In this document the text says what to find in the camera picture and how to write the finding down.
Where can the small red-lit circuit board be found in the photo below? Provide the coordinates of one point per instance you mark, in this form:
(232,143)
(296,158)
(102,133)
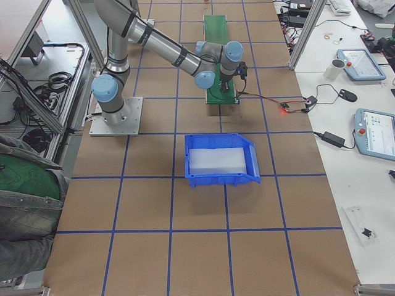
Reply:
(284,107)

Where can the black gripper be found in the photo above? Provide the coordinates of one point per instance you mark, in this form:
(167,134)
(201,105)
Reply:
(224,79)

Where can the aluminium frame post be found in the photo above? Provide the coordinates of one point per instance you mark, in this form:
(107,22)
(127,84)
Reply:
(307,30)

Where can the person in green shirt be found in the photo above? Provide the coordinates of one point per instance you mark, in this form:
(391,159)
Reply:
(33,191)

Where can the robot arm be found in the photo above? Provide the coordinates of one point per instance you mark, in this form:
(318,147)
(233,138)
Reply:
(208,62)

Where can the black power adapter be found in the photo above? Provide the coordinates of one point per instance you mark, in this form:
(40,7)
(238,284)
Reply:
(333,139)

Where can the white mug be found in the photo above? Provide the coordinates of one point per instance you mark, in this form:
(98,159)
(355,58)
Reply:
(334,69)

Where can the black computer mouse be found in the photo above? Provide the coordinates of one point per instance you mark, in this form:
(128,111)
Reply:
(347,95)

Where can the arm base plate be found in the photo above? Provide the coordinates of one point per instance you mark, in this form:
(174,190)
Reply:
(124,122)

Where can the teach pendant tablet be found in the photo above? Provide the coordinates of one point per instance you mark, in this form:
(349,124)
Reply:
(360,65)
(374,133)

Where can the blue plastic bin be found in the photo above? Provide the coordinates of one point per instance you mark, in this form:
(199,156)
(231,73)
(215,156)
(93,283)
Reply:
(220,159)

